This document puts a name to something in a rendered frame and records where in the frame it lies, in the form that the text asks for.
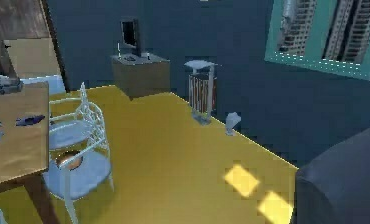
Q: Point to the teal framed window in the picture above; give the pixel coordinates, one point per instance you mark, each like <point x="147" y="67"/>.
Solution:
<point x="323" y="33"/>

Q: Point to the black television set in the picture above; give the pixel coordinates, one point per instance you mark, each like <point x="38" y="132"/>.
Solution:
<point x="130" y="35"/>

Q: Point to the dark blue flat object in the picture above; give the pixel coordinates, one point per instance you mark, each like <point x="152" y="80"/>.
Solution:
<point x="29" y="120"/>

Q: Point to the wooden table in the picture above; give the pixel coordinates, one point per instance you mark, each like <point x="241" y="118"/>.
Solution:
<point x="19" y="146"/>

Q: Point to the white vase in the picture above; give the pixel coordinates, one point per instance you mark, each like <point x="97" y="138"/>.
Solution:
<point x="232" y="121"/>

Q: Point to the dark grey sofa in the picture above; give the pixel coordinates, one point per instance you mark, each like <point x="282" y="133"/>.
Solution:
<point x="339" y="186"/>

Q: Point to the white metal chair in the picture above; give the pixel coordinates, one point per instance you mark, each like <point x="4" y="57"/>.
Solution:
<point x="80" y="166"/>

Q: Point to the grey cluttered object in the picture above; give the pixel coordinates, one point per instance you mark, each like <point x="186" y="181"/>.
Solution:
<point x="4" y="86"/>

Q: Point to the brown cabinet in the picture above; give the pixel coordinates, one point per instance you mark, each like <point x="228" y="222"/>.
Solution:
<point x="143" y="76"/>

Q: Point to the brown bowl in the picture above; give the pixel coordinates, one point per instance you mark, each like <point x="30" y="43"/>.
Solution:
<point x="69" y="160"/>

